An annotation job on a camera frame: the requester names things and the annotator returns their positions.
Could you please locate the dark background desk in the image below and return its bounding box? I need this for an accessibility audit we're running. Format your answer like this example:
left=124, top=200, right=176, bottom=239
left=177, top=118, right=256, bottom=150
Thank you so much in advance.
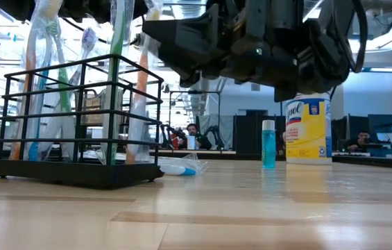
left=332, top=154, right=392, bottom=171

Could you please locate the small teal mouthwash bottle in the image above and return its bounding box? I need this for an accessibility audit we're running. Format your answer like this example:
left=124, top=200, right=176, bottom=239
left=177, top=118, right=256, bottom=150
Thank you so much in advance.
left=261, top=119, right=277, bottom=170

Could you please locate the person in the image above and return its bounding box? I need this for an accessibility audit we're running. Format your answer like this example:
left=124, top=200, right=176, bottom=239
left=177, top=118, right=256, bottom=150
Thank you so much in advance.
left=343, top=130, right=373, bottom=152
left=183, top=123, right=214, bottom=151

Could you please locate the black partition panel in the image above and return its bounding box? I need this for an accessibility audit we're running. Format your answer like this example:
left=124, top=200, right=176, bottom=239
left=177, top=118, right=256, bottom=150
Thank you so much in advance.
left=233, top=110, right=287, bottom=161

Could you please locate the blue-lit desk monitor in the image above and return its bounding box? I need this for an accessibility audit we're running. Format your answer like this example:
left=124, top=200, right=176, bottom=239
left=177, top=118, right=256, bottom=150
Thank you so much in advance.
left=368, top=113, right=392, bottom=135

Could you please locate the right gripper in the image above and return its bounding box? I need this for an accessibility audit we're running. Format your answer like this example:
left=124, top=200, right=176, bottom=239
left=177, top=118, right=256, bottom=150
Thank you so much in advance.
left=142, top=0, right=304, bottom=102

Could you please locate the green white toothbrush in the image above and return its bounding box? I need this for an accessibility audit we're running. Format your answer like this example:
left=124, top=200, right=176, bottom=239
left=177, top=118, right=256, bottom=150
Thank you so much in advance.
left=100, top=0, right=136, bottom=167
left=44, top=17, right=75, bottom=160

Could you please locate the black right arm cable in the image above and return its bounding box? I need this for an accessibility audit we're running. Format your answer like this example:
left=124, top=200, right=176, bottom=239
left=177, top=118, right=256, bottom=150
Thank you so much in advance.
left=350, top=0, right=369, bottom=74

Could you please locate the silver spiral ventilation duct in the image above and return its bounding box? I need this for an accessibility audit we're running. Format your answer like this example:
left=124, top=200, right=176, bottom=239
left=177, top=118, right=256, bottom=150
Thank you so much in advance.
left=180, top=76, right=217, bottom=117

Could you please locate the brown cardboard box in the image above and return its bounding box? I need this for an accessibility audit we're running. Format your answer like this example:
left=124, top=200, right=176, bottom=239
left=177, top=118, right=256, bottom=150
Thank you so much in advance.
left=83, top=93, right=127, bottom=124

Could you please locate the thin black gantry frame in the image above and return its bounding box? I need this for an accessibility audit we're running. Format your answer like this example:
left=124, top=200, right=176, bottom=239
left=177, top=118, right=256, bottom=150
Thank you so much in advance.
left=169, top=90, right=222, bottom=151

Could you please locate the black wire toothbrush holder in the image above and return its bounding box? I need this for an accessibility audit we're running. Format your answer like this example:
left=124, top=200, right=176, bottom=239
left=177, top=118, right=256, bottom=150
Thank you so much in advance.
left=0, top=53, right=165, bottom=190

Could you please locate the dark background table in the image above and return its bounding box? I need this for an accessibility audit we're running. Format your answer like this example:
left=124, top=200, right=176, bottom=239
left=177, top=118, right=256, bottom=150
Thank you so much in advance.
left=148, top=149, right=238, bottom=160

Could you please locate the yellow Lysol wipes canister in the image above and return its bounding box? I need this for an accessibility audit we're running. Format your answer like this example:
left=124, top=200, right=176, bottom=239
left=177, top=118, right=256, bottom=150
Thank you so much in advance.
left=283, top=92, right=334, bottom=166

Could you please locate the black desk monitor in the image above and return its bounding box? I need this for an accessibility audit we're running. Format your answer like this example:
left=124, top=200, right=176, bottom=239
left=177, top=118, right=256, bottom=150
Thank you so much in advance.
left=348, top=115, right=370, bottom=140

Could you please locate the purple white toothbrush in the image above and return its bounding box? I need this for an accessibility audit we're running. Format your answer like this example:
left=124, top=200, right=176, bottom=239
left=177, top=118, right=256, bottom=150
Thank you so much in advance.
left=41, top=26, right=99, bottom=159

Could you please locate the orange white toothbrush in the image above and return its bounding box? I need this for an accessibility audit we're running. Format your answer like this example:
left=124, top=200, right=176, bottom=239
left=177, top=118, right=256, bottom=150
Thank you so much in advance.
left=10, top=0, right=65, bottom=161
left=125, top=0, right=164, bottom=166

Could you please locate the long ceiling light strip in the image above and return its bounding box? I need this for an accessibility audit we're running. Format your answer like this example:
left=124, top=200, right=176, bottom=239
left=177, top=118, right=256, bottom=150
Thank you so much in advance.
left=361, top=67, right=392, bottom=74

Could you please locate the blue white toothbrush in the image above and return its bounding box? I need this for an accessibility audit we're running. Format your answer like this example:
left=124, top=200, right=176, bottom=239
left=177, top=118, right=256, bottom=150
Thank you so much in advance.
left=159, top=152, right=209, bottom=177
left=27, top=34, right=53, bottom=163

